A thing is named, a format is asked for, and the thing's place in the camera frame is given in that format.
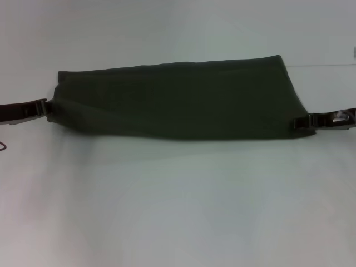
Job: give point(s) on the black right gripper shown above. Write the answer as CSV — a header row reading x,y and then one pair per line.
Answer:
x,y
331,120

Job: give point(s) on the dark green t-shirt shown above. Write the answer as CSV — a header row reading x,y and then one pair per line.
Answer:
x,y
180,97

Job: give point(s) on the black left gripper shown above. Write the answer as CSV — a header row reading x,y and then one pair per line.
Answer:
x,y
19,111

